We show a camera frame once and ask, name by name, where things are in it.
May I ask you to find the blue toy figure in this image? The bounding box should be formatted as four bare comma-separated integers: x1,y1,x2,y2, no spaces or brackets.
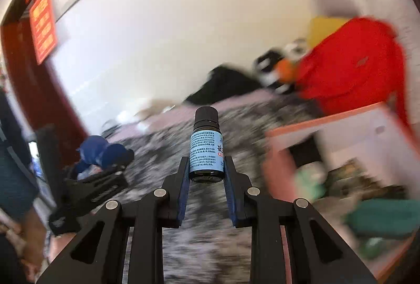
75,135,135,174

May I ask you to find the yellow pillow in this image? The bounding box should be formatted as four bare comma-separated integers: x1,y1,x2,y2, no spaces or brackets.
306,16,350,49

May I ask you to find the patterned grey blanket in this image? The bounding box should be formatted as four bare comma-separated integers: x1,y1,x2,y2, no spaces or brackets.
115,95,322,283

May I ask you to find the dark red door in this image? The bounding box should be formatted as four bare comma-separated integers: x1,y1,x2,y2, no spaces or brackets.
1,0,87,166

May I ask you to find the cardboard box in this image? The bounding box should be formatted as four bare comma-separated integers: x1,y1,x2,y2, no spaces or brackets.
135,99,176,120

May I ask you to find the red bag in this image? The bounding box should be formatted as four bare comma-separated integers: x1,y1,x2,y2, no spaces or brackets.
295,17,409,125

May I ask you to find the small blue label bottle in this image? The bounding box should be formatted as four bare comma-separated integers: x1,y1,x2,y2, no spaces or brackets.
189,106,225,184

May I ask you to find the black clothing pile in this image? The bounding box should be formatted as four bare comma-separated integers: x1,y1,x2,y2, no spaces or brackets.
185,66,263,106

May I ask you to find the panda plush toy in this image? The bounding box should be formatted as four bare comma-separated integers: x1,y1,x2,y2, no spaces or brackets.
253,39,310,95

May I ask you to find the pink storage box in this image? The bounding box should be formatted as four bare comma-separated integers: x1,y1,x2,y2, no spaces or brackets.
262,102,420,281

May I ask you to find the teal fuzzy sock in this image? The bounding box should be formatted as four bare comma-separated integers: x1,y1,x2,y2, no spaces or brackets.
345,199,419,239

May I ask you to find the pink bed sheet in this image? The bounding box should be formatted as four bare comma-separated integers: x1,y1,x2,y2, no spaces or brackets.
107,89,278,143

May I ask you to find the red poster sign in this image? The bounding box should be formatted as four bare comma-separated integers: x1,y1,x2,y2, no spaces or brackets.
29,0,58,65

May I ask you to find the person's left hand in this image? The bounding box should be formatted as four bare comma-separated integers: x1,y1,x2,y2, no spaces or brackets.
21,207,46,283

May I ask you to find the white folded quilt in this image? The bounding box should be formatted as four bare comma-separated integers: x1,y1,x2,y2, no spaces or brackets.
351,0,419,56

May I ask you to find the green fuzzy item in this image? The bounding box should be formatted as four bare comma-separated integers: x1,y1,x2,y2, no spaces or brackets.
294,161,327,203

